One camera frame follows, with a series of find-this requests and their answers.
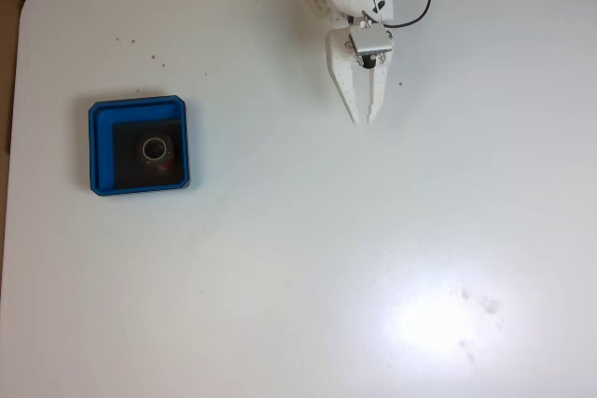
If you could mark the blue box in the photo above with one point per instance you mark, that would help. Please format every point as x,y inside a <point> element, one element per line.
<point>102,146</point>

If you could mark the white camera box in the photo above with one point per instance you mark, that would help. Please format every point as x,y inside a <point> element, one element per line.
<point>370,39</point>

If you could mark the red tape roll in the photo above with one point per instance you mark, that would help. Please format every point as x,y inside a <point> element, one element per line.
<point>164,166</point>

